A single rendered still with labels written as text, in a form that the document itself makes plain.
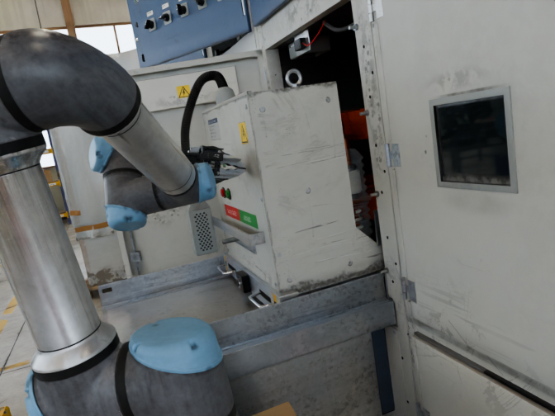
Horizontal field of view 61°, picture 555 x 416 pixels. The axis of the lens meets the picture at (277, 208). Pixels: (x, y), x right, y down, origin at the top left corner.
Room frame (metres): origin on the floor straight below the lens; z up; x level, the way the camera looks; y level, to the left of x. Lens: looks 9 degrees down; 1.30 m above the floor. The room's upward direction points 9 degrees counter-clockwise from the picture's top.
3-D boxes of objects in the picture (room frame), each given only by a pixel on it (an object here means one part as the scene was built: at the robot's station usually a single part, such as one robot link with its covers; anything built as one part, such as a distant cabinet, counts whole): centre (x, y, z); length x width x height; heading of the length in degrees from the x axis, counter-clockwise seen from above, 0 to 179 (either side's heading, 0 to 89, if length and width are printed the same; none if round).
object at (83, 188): (4.89, 1.50, 1.14); 1.20 x 0.90 x 2.28; 104
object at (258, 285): (1.30, 0.09, 0.90); 0.54 x 0.05 x 0.06; 19
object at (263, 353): (1.27, 0.18, 0.82); 0.68 x 0.62 x 0.06; 109
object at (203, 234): (1.47, 0.24, 1.04); 0.08 x 0.05 x 0.17; 109
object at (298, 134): (1.38, -0.13, 1.15); 0.51 x 0.50 x 0.48; 109
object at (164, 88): (1.71, 0.27, 1.21); 0.63 x 0.07 x 0.74; 91
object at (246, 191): (1.29, 0.11, 1.15); 0.48 x 0.01 x 0.48; 19
